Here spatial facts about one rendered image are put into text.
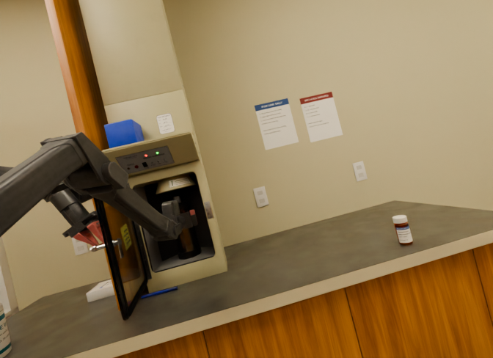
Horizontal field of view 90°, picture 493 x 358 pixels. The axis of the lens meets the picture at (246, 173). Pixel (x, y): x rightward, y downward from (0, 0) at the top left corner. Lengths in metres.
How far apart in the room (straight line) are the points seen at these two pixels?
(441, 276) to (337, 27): 1.45
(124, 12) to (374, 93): 1.42
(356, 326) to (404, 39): 1.69
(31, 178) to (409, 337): 1.07
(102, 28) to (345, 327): 1.41
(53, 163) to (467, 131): 2.12
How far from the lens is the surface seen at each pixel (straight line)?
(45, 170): 0.52
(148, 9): 1.29
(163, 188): 1.09
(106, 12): 1.33
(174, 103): 1.10
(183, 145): 0.97
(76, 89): 1.15
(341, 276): 0.85
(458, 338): 1.18
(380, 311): 0.99
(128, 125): 1.01
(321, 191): 1.57
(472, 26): 2.40
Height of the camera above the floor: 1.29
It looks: 1 degrees up
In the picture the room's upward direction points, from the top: 14 degrees counter-clockwise
